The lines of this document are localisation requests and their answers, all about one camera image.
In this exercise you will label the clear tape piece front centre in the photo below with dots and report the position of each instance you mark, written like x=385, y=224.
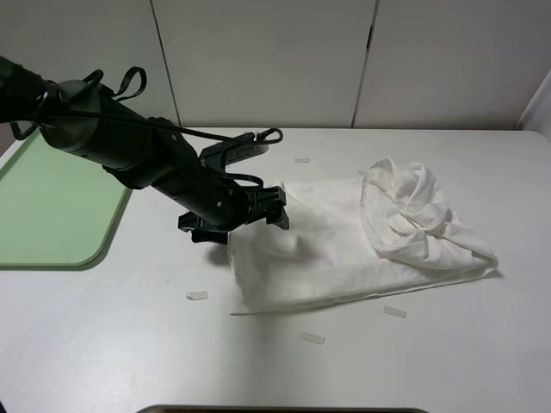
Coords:
x=308, y=337

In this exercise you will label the green plastic tray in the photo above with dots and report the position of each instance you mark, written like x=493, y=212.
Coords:
x=57, y=210

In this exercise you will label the white short sleeve shirt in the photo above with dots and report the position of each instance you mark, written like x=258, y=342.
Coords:
x=390, y=230

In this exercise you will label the clear tape piece front right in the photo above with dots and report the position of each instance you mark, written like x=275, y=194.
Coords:
x=394, y=312

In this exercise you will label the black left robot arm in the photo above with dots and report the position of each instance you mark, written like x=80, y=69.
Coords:
x=87, y=119

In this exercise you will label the clear tape piece left front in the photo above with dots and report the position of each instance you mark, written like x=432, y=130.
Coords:
x=195, y=296

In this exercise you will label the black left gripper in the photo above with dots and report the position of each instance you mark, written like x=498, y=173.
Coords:
x=215, y=210

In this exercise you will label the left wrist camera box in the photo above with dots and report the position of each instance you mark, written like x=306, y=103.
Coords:
x=217, y=157

